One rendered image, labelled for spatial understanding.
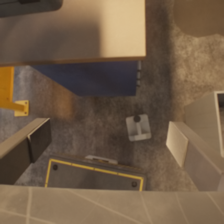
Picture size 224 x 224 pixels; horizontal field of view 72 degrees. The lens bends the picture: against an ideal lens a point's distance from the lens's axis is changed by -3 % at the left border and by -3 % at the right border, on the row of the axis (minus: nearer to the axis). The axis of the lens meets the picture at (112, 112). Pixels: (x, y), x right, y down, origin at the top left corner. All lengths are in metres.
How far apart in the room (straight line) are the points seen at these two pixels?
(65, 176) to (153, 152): 0.71
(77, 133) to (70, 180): 0.46
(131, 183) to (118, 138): 0.44
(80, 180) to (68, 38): 0.90
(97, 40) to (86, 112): 1.01
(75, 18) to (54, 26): 0.07
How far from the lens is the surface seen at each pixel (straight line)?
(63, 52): 0.53
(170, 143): 0.17
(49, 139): 0.17
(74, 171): 1.17
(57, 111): 1.56
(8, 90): 1.65
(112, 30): 0.52
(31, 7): 0.39
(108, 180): 1.12
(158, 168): 1.43
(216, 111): 0.92
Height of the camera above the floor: 1.38
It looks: 80 degrees down
